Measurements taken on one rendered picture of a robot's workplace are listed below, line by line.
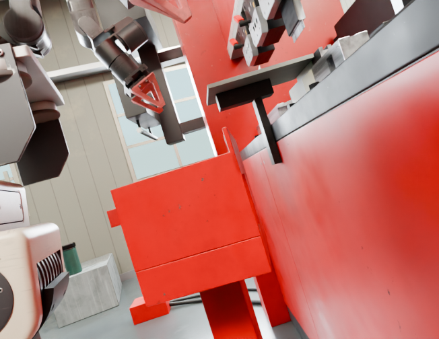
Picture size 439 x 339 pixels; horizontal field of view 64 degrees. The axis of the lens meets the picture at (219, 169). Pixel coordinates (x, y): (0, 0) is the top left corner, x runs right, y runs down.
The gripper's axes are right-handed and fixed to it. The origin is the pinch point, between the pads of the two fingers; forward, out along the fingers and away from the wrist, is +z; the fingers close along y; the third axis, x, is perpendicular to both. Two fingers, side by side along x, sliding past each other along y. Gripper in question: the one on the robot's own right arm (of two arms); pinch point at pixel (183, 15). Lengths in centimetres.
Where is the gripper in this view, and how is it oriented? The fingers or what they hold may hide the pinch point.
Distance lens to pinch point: 48.9
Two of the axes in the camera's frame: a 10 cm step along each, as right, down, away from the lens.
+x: -6.9, 6.9, -2.4
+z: 6.9, 7.2, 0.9
